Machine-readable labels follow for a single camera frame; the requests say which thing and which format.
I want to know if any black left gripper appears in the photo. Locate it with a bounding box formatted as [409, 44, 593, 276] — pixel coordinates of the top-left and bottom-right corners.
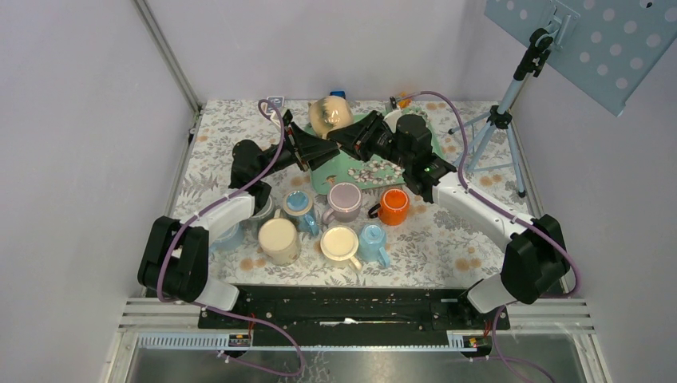
[255, 121, 339, 180]

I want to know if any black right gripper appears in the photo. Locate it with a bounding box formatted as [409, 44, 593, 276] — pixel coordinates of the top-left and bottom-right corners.
[326, 110, 411, 170]

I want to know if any round beige glazed mug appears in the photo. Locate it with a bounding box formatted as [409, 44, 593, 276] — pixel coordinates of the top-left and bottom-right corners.
[308, 96, 354, 139]

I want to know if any orange mug with black handle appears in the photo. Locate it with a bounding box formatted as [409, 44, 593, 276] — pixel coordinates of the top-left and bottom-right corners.
[367, 188, 410, 226]

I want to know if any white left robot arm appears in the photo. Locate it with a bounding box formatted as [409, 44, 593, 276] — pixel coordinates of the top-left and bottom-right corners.
[137, 112, 339, 328]

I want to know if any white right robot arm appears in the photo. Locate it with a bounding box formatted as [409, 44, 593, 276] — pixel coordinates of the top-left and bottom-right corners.
[327, 111, 572, 329]

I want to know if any lilac mug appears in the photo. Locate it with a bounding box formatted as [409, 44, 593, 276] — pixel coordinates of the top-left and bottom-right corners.
[321, 182, 362, 225]

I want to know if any blue butterfly mug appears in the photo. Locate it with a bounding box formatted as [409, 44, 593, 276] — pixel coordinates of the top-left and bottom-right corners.
[282, 190, 320, 237]

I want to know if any grey mug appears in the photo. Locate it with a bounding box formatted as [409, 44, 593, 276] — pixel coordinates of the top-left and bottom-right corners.
[248, 196, 275, 239]

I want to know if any light blue faceted mug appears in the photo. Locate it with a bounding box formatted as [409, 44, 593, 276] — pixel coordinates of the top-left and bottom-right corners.
[358, 224, 390, 267]

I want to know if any cream yellow mug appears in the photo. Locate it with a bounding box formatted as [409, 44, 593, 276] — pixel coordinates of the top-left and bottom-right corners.
[320, 225, 362, 273]

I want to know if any beige cartoon print mug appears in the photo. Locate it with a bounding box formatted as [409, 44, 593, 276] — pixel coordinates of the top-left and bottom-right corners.
[258, 218, 301, 266]

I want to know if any pale blue ribbed mug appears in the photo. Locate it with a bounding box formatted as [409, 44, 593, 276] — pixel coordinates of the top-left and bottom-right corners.
[209, 223, 244, 252]

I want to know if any green floral bird tray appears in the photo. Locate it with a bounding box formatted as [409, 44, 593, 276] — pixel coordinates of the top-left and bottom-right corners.
[308, 108, 447, 196]

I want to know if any orange toy block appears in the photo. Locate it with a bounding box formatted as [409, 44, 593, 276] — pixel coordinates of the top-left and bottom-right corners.
[396, 93, 412, 109]

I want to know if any floral tablecloth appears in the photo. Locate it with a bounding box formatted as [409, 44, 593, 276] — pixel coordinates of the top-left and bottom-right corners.
[172, 100, 503, 287]

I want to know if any light blue tripod stand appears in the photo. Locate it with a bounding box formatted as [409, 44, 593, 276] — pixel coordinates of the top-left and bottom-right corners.
[453, 28, 555, 198]

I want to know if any blue dotted panel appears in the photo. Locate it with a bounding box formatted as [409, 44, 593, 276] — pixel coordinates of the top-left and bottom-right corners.
[485, 0, 676, 116]

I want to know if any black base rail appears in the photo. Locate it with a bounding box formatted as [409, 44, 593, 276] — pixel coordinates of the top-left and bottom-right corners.
[145, 282, 512, 349]

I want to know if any white slotted cable duct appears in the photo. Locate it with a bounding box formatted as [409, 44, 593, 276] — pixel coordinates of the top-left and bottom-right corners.
[138, 330, 477, 353]

